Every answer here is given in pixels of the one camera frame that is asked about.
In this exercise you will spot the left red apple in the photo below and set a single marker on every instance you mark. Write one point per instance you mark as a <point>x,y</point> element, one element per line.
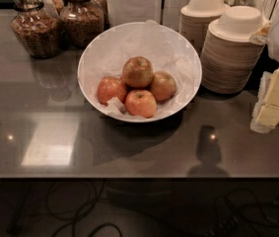
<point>110,87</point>

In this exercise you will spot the red apple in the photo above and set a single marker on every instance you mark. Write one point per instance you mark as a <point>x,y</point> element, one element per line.
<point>110,87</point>
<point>141,103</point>

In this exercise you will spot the white bowl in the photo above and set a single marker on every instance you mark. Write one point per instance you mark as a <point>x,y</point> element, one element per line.
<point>93,69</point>

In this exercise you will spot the rear paper bowl stack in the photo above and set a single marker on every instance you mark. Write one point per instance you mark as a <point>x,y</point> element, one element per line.
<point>195,18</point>

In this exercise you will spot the white paper bowl liner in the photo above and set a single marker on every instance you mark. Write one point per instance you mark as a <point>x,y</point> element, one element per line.
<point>129,46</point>

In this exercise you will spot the red-yellow apple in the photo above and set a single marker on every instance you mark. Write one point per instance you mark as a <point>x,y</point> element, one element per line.
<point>137,72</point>
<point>163,86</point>

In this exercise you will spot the paper bowl stack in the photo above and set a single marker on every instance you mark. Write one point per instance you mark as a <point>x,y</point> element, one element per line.
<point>227,55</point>
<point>195,18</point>

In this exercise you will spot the right glass cereal jar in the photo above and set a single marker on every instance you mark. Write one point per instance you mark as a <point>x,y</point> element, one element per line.
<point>83,20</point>

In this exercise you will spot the front paper bowl stack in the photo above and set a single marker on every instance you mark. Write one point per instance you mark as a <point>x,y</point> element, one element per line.
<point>227,55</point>

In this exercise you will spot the front red apple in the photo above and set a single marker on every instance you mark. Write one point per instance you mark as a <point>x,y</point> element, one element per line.
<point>141,103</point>

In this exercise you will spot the left glass cereal jar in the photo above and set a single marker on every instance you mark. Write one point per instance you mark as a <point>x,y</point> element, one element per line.
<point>38,32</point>

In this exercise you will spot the white napkin dispenser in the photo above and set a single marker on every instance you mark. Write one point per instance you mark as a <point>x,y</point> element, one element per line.
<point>164,12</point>

